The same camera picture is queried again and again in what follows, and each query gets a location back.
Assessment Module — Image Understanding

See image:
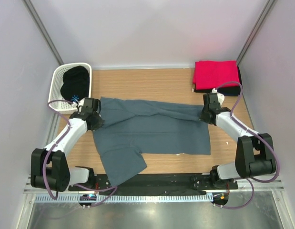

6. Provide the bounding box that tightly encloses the blue-grey t shirt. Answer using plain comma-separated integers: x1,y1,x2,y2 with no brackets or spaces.
93,97,211,186

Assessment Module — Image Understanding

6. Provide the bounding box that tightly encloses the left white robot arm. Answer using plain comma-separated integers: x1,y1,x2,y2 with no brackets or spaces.
31,97,104,198

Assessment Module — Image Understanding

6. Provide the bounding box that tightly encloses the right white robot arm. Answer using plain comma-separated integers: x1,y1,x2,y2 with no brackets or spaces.
200,93,279,189

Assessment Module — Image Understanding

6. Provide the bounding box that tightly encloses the folded navy t shirt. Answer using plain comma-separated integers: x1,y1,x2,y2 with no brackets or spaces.
220,92,239,97

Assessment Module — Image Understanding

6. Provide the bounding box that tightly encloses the folded black t shirt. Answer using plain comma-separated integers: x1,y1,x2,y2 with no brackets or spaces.
193,67,242,94

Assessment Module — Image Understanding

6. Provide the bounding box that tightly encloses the black t shirt in basket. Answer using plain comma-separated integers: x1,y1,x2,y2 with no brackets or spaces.
60,66,90,102

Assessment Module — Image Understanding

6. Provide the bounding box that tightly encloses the folded red t shirt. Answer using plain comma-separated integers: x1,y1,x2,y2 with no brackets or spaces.
193,61,240,90

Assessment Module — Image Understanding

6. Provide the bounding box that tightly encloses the white perforated plastic basket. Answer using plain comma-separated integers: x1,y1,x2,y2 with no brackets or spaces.
48,62,92,115

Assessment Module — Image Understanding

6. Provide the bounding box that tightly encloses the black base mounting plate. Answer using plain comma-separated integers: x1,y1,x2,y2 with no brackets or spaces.
68,173,239,197

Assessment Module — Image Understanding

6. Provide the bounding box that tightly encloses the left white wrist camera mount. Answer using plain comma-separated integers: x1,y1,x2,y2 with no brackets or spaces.
71,98,85,108

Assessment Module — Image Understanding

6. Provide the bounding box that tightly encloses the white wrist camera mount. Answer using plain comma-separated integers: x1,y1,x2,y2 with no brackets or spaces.
212,88,225,105
71,98,85,108

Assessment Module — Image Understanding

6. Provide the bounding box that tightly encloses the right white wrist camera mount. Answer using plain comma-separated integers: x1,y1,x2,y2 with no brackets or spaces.
212,88,225,105

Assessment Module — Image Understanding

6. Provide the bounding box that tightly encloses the aluminium frame rail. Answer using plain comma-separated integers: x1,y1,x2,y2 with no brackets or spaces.
24,174,284,193

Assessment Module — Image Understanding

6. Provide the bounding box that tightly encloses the white slotted cable duct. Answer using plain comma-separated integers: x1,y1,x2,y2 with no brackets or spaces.
34,193,213,204

